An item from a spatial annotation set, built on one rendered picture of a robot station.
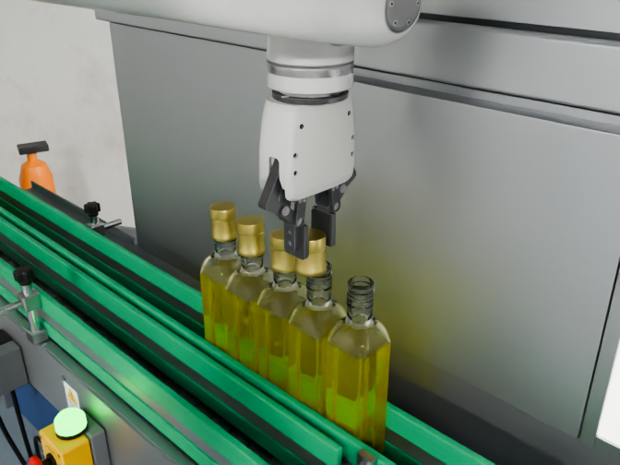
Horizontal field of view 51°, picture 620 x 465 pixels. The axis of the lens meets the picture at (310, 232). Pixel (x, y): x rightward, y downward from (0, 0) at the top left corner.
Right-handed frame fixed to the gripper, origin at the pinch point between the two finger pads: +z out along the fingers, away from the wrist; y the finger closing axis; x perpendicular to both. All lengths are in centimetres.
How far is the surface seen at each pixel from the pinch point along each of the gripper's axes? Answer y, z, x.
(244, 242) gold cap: 0.3, 4.9, -11.0
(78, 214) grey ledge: -15, 31, -90
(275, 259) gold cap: 0.1, 5.4, -5.6
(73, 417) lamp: 17.6, 33.5, -30.1
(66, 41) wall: -108, 24, -278
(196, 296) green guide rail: -4.5, 22.6, -29.3
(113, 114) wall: -118, 60, -259
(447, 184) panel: -13.8, -4.0, 7.9
